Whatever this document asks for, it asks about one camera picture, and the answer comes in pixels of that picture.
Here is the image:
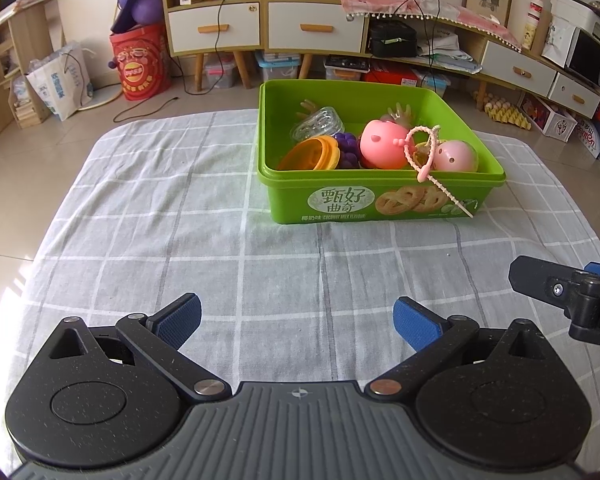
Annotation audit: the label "pink toy pig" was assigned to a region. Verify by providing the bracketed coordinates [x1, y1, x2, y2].
[358, 118, 421, 169]

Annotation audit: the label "clear plastic case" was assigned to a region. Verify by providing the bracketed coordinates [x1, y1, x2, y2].
[292, 106, 343, 142]

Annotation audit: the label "yellow egg tray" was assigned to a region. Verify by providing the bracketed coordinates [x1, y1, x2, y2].
[482, 95, 533, 128]

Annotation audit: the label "red white tall tube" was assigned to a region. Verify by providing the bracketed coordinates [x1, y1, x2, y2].
[522, 0, 551, 51]

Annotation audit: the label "dark lid storage bin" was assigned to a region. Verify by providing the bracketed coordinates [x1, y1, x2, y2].
[324, 55, 371, 81]

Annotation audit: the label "wooden sideboard cabinet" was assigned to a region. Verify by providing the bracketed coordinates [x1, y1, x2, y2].
[159, 0, 600, 121]

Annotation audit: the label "pile of folded papers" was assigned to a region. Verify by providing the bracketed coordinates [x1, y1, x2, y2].
[417, 25, 483, 73]

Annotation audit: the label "purple plush toy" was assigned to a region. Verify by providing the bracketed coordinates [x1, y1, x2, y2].
[111, 0, 166, 33]

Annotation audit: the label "pink capsule ball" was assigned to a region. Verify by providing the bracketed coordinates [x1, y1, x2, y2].
[432, 139, 479, 172]

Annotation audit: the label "white printed carton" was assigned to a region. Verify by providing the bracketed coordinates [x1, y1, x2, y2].
[517, 92, 578, 137]

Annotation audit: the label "white shopping bag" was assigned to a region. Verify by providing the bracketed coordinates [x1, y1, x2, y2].
[25, 41, 95, 121]

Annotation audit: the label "microwave oven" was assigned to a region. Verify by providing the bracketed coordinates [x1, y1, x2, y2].
[565, 27, 600, 96]

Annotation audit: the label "wooden bookshelf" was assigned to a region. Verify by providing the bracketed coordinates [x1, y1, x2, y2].
[0, 0, 66, 133]

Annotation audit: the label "orange toy pumpkin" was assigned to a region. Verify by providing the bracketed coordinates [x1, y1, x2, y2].
[278, 135, 342, 172]

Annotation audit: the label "green plastic box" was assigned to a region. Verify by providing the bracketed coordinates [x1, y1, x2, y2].
[256, 79, 507, 225]

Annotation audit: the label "black bag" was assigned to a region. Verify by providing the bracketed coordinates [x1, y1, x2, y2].
[369, 19, 418, 58]

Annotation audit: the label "black power cable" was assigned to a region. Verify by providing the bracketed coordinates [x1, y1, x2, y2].
[112, 0, 231, 123]

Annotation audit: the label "red printed bucket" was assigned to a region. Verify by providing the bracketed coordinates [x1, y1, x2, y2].
[109, 22, 173, 102]

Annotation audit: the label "clear storage bin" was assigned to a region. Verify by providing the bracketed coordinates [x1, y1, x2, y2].
[204, 52, 241, 90]
[420, 70, 451, 98]

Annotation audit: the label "red cardboard box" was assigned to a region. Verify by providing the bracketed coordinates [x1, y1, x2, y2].
[365, 60, 421, 88]

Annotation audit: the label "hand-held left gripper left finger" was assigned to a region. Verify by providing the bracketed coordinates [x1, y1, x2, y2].
[32, 294, 232, 403]

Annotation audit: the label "purple toy grapes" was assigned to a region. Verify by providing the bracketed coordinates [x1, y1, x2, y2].
[332, 131, 363, 170]

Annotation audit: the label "white drawer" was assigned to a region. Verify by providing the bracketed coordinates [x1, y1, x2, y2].
[547, 72, 600, 120]
[481, 40, 558, 98]
[167, 2, 261, 55]
[267, 1, 365, 55]

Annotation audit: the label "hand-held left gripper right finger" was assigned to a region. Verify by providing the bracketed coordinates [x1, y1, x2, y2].
[364, 296, 556, 401]

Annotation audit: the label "pink beaded strap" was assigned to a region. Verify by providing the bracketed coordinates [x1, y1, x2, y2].
[402, 125, 476, 219]

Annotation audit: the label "blue lid storage bin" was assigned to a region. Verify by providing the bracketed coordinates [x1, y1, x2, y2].
[255, 51, 301, 81]

